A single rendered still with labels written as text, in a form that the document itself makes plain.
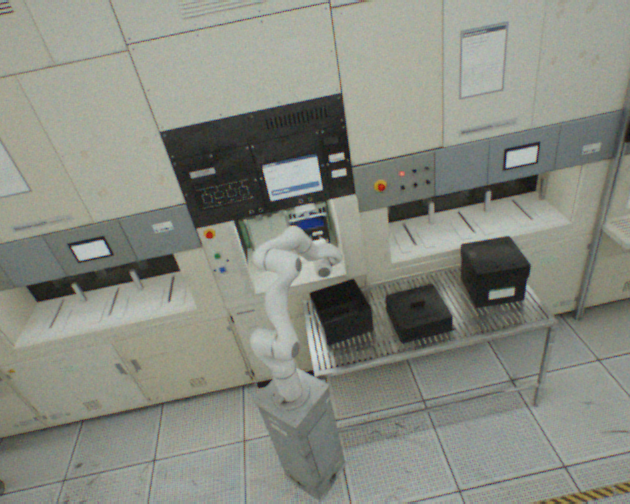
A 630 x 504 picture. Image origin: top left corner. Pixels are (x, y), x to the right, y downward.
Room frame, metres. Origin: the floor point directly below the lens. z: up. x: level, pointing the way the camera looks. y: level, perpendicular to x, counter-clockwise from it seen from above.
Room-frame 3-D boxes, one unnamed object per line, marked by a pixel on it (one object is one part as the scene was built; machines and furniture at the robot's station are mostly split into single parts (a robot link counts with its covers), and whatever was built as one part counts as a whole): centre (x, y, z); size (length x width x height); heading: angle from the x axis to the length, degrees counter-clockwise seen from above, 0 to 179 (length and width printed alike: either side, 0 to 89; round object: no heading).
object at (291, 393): (1.44, 0.26, 0.85); 0.19 x 0.19 x 0.18
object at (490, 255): (1.88, -0.96, 0.89); 0.29 x 0.29 x 0.25; 87
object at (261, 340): (1.46, 0.28, 1.07); 0.19 x 0.12 x 0.24; 57
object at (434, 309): (1.76, -0.49, 0.83); 0.29 x 0.29 x 0.13; 3
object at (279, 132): (2.56, 0.17, 0.98); 0.95 x 0.88 x 1.95; 1
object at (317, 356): (1.83, -0.51, 0.38); 1.30 x 0.60 x 0.76; 91
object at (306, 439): (1.44, 0.26, 0.38); 0.28 x 0.28 x 0.76; 46
